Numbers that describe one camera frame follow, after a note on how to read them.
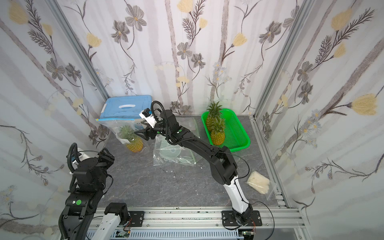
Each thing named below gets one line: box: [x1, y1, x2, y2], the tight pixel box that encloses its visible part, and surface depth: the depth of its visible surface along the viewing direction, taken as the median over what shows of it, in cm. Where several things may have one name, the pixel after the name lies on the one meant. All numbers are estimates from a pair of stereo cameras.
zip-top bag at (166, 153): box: [152, 134, 201, 167], surface depth 93 cm
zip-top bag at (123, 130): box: [96, 118, 149, 155], surface depth 87 cm
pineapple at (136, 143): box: [118, 125, 144, 153], surface depth 88 cm
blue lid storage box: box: [100, 95, 153, 119], surface depth 104 cm
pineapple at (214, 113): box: [206, 101, 223, 131], surface depth 100 cm
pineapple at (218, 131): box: [211, 117, 226, 146], surface depth 93 cm
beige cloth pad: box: [246, 170, 270, 195], surface depth 86 cm
